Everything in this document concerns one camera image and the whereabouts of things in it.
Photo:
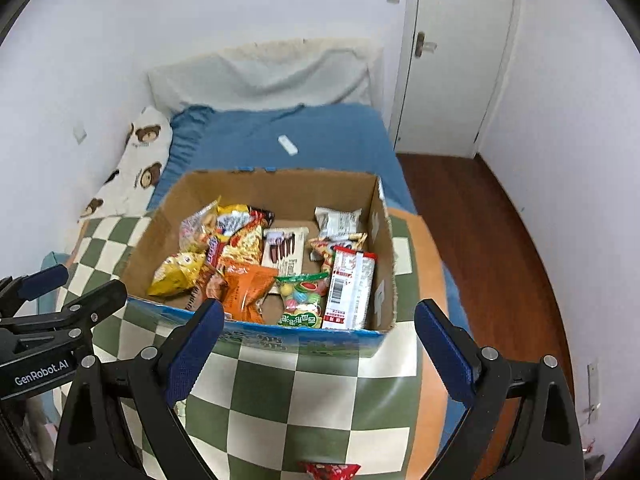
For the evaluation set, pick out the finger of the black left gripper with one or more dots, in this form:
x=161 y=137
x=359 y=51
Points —
x=14 y=292
x=69 y=328

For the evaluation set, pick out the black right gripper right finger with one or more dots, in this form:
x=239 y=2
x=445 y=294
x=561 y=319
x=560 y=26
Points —
x=544 y=441

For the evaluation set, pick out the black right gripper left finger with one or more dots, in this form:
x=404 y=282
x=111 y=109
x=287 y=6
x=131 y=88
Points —
x=94 y=441

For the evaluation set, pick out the yellow clear snack packet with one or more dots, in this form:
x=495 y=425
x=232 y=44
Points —
x=196 y=230

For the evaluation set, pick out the orange snack packet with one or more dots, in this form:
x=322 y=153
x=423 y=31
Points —
x=247 y=286

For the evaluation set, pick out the small red candy packet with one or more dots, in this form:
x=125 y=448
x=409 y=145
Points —
x=325 y=471

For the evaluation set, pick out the watermelon gum candy bag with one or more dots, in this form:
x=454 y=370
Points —
x=303 y=298

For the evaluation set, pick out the red white snack packet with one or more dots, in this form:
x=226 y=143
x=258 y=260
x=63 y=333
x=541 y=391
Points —
x=350 y=290

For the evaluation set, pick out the silver snack packet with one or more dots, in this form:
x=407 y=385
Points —
x=334 y=223

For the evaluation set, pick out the yellow chips bag in box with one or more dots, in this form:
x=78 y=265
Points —
x=176 y=274

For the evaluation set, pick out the bear print pillow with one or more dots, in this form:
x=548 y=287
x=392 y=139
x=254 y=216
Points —
x=130 y=186

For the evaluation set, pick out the green white checkered blanket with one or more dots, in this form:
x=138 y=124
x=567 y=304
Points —
x=259 y=413

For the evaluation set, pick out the chocolate stick biscuit box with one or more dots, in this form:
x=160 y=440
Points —
x=284 y=250

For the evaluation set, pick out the brown cardboard box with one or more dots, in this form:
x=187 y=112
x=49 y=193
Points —
x=250 y=203

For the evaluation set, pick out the small white remote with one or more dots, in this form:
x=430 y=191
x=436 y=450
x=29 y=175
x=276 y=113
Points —
x=288 y=145

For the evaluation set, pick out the white quilt at headboard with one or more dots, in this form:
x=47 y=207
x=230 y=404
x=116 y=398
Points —
x=273 y=75

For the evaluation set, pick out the blue bed sheet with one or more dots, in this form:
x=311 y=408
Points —
x=347 y=137

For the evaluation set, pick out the white door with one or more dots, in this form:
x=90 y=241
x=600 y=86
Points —
x=450 y=62

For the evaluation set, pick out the wall socket plate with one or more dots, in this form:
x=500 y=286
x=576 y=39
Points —
x=79 y=133

